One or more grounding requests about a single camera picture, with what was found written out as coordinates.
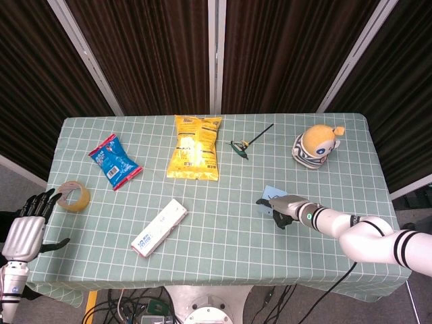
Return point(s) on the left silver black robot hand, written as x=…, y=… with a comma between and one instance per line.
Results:
x=23, y=233

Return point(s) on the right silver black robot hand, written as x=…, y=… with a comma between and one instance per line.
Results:
x=287, y=204

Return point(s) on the light blue numbered cube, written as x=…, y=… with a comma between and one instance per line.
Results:
x=271, y=192

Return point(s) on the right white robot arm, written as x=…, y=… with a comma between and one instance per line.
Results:
x=357, y=233

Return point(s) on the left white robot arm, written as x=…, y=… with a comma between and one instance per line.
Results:
x=11, y=290

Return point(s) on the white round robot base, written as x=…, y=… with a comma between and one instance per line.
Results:
x=207, y=303

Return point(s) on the clear brown tape roll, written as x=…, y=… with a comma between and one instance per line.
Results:
x=75, y=199

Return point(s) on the yellow striped plush toy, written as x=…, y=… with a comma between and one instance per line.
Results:
x=315, y=145

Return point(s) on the green checked tablecloth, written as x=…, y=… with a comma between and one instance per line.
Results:
x=219, y=249

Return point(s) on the yellow floor tape strip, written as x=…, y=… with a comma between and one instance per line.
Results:
x=90, y=307

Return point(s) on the yellow chips bag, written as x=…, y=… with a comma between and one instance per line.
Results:
x=195, y=148

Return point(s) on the blue red snack packet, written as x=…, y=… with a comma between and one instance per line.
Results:
x=114, y=162

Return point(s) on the white long carton box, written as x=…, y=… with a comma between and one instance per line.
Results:
x=158, y=227

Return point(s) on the green circuit board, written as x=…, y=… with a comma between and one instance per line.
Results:
x=157, y=307

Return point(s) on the grey electronics box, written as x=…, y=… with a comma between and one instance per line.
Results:
x=157, y=320

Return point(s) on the white metal partition post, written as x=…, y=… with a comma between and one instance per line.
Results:
x=357, y=57
x=216, y=57
x=86, y=57

